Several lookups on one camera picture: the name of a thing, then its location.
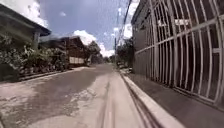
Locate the dark paved strip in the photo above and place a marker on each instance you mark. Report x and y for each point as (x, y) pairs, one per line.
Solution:
(195, 113)

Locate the white metal bar fence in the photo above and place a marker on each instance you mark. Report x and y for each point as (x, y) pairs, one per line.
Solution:
(174, 50)

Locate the row of green bushes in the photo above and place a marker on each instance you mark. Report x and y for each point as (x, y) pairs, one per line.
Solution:
(33, 60)

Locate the group of trees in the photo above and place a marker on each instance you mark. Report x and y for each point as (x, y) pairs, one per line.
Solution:
(126, 51)

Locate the grey building with dark roof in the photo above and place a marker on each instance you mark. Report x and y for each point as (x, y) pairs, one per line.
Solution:
(16, 26)

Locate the tree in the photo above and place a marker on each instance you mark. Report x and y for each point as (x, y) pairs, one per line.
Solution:
(94, 50)

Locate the pole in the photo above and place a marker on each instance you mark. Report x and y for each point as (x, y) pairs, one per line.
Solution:
(115, 50)

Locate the grey concrete road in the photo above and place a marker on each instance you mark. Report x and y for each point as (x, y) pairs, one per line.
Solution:
(83, 100)

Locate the low kerb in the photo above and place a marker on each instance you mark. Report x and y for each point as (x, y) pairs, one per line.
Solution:
(46, 73)

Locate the brown building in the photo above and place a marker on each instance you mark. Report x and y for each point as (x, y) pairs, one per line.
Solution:
(75, 50)

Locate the pale concrete kerb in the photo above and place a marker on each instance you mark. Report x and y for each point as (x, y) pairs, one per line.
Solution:
(156, 110)

